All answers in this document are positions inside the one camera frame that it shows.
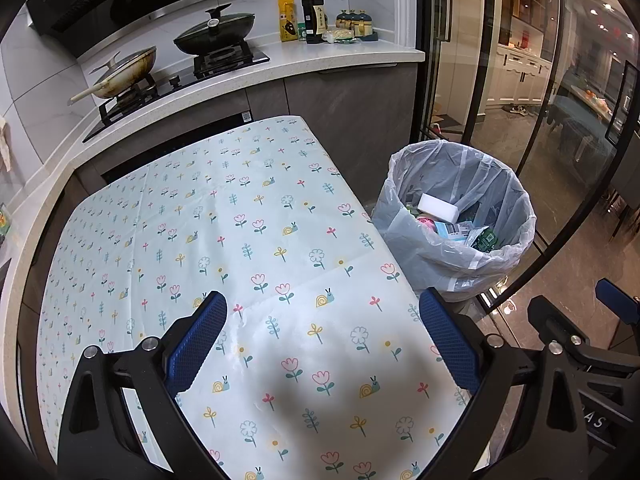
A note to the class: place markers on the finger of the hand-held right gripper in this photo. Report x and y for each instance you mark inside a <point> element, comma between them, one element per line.
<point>617,302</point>
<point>600,355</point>

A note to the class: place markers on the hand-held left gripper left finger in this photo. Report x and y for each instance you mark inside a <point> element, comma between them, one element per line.
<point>197,345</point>

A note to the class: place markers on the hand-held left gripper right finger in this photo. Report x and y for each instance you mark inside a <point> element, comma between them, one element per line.
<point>450,345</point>

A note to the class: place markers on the trash bin with clear liner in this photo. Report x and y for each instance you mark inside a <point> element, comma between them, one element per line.
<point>450,270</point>

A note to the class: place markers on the green snack bag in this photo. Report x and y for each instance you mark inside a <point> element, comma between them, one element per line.
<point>487,241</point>

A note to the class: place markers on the pink packet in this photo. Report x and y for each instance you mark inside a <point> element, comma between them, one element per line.
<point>426,221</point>

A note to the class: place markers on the white foam block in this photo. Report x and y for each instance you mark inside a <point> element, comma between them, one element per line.
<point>442,206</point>

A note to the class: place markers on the dark dining chair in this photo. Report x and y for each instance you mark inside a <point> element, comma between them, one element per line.
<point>625,175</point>

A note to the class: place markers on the floral tablecloth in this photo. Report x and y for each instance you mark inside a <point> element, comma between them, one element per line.
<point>275,210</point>

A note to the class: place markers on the dark dining table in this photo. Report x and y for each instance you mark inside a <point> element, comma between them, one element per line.
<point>580,110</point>

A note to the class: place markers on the row of shoes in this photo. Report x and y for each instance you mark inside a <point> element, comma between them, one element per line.
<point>520,109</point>

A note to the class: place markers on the green dish soap bottle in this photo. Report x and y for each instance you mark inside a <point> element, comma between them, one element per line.
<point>4,225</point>

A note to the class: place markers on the glass sliding door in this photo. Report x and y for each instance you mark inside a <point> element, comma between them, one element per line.
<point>500,85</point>

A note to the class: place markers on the white sideboard cabinet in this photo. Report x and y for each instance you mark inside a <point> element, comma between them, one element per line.
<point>520,75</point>

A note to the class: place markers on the black gas stove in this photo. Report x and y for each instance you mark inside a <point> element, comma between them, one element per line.
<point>180,82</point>

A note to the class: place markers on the kitchen counter with cabinets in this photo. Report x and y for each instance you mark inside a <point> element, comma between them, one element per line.
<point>350,90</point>

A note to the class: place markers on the hanging kitchen cloth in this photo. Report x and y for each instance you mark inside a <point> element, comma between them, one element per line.
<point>5,145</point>

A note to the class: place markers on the black wok with lid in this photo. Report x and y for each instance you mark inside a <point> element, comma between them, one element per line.
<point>215,35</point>

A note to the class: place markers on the plastic bag of food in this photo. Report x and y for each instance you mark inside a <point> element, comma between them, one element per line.
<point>340,36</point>

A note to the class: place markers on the small green seasoning bottle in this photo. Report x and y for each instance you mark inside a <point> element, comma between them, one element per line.
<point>302,32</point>

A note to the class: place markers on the green seasoning jar set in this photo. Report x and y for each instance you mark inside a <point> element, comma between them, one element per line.
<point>357,25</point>

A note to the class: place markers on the yellow seasoning bag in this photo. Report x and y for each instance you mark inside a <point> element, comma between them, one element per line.
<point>288,22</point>

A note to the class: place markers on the dark soy sauce bottle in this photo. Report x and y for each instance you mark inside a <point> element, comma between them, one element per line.
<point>314,17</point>

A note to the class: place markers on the black range hood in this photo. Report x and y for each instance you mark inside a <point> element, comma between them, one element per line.
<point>100,10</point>

